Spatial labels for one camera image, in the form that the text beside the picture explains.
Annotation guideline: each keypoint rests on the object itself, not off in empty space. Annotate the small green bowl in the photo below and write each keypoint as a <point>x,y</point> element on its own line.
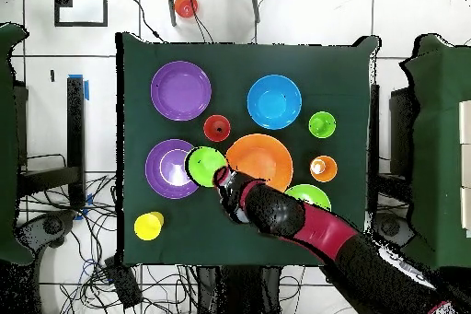
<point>202,165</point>

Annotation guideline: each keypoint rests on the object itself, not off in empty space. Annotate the large orange bowl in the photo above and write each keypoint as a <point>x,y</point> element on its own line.
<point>257,152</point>

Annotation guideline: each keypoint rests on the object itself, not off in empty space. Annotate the red cup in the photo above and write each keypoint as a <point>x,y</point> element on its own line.
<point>211,128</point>

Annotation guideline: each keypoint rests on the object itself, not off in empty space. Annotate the blue bowl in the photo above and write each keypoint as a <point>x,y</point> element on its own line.
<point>274,87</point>

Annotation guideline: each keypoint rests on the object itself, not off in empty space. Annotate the purple bowl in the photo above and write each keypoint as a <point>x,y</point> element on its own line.
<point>180,74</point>
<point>158,181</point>

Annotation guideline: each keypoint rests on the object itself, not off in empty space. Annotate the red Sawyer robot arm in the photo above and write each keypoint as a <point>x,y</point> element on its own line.
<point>323,229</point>

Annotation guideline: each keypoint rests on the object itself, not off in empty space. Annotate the dark green tablecloth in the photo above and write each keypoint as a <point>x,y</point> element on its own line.
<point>184,236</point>

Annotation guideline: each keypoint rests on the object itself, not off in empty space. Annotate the large green bowl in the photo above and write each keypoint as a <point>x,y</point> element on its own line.
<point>309,194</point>

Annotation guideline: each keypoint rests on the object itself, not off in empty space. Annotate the yellow cup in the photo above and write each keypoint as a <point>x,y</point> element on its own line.
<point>146,227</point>

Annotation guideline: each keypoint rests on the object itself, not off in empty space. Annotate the orange cup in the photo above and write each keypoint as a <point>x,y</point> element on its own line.
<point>330,172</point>

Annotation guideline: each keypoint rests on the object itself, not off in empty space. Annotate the green cup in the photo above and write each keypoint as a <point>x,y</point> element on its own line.
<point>322,118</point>

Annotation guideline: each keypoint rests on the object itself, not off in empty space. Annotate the black box on floor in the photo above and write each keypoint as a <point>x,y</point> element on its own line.
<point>125,284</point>

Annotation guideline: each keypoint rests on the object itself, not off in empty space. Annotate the small orange bowl on floor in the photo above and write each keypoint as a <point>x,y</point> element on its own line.
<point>186,5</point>

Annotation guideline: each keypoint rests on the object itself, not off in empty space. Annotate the grey black machine base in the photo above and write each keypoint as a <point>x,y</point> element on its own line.
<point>48,225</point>
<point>388,225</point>

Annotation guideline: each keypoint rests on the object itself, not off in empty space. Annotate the neighbouring green table cloth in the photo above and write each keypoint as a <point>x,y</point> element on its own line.
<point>7,144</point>
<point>438,107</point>

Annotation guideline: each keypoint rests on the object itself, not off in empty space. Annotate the white boxes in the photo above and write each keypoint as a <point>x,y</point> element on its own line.
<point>465,166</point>

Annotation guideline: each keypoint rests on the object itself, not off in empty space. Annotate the black post stand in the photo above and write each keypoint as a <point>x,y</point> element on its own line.
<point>75,126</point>

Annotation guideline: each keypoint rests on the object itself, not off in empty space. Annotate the grey camera stand legs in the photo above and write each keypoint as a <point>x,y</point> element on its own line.
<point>171,4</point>

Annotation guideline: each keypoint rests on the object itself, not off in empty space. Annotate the black square frame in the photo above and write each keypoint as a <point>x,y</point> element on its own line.
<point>105,4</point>

